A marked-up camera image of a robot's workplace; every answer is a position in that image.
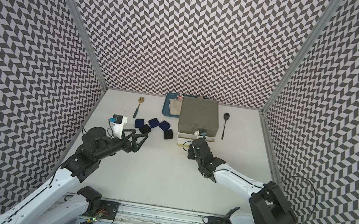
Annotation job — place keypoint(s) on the aluminium front rail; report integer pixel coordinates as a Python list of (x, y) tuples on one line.
[(128, 213)]

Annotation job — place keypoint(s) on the beige folded napkin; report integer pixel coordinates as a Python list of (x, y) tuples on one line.
[(175, 106)]

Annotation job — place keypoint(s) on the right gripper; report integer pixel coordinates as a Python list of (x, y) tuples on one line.
[(191, 152)]

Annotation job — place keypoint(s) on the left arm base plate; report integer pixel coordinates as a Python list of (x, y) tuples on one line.
[(109, 209)]

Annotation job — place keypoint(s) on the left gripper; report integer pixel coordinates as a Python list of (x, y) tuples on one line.
[(127, 148)]

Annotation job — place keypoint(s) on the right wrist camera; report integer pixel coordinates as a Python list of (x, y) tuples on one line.
[(200, 134)]

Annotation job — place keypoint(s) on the black brooch box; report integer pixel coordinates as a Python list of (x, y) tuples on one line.
[(168, 134), (145, 129)]

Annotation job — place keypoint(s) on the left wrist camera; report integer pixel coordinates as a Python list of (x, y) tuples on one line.
[(116, 124)]

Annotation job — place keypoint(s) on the blue tray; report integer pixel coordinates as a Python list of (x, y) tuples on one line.
[(165, 109)]

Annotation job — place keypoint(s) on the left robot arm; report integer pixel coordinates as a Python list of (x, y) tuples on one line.
[(37, 207)]

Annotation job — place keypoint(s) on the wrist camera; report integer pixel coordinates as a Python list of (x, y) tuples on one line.
[(116, 124), (200, 134)]

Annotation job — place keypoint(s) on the navy brooch box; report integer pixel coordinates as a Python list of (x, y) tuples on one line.
[(153, 123), (139, 123), (164, 125)]

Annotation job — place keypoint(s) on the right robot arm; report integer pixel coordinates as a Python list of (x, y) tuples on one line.
[(267, 202)]

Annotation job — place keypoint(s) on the navy brooch box right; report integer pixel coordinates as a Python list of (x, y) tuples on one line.
[(164, 125)]

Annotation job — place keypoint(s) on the navy brooch box left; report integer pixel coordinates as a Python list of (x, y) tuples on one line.
[(139, 123)]

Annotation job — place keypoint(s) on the three-drawer storage cabinet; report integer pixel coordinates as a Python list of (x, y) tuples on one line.
[(196, 114)]

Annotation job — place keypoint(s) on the navy brooch box middle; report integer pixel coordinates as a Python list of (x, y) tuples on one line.
[(153, 123)]

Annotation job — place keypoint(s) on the black spoon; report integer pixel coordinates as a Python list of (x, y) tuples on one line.
[(226, 118)]

